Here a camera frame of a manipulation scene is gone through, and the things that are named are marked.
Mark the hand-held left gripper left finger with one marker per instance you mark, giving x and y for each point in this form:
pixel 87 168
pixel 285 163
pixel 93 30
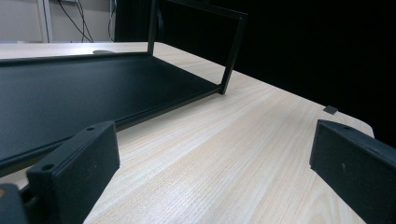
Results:
pixel 77 165

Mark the white frame post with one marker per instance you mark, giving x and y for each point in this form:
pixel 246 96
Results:
pixel 46 21

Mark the black two-tier metal shelf rack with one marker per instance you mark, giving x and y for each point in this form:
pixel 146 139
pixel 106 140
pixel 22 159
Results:
pixel 77 93

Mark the round grey table grommet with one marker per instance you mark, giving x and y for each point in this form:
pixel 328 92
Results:
pixel 103 52

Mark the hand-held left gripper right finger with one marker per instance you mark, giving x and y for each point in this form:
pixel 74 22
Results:
pixel 358 168

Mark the black curtain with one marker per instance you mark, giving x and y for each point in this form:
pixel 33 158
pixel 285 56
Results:
pixel 311 46

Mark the grey tape strip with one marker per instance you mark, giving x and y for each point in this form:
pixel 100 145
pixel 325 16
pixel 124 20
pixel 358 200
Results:
pixel 330 109

